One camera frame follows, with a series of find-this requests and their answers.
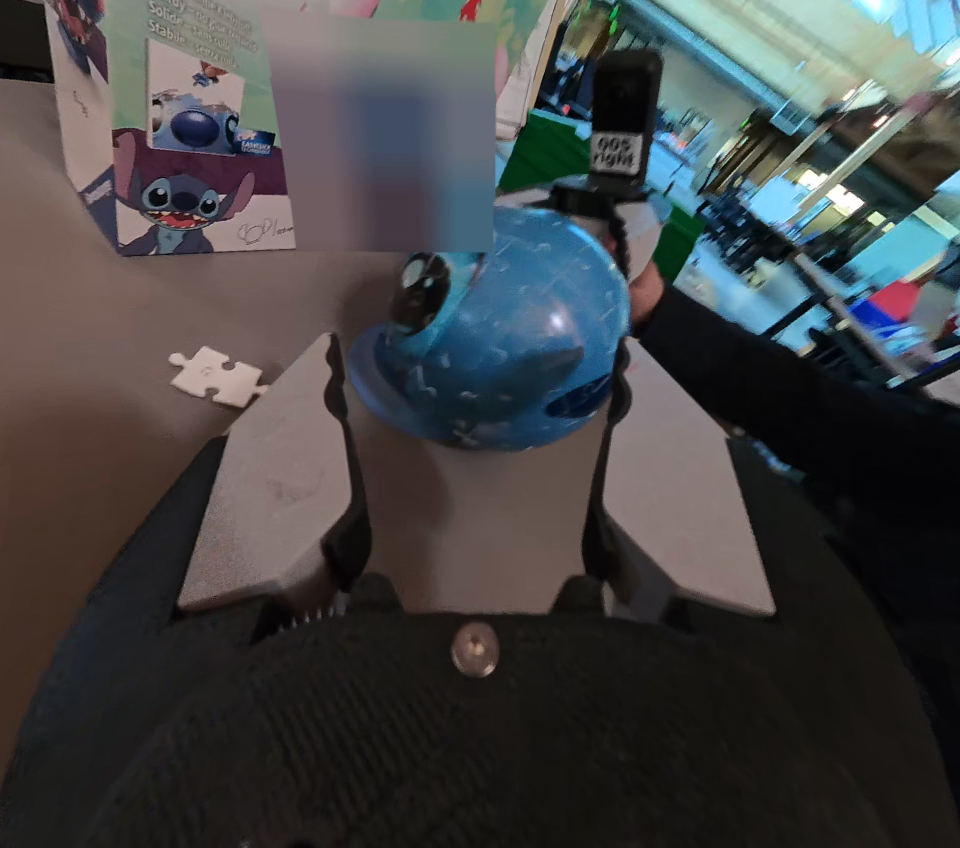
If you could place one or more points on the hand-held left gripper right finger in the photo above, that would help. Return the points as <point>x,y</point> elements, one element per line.
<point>675,503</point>

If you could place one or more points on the blue ball stand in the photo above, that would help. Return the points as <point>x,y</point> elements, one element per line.
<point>367,368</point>

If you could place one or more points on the green plastic crate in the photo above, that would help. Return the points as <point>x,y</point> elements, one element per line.
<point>540,150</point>

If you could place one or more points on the person's right hand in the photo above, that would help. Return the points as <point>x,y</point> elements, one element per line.
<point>646,296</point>

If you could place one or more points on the blue puzzle ball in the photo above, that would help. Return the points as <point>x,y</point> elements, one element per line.
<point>525,338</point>

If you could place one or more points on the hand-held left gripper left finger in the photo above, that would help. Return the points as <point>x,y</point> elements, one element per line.
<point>277,510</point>

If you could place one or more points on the row of office desks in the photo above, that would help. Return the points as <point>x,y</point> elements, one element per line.
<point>750,225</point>

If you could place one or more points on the white puzzle piece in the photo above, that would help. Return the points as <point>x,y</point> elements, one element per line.
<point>217,375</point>

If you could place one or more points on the cartoon printed puzzle box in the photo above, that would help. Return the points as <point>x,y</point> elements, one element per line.
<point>187,0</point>

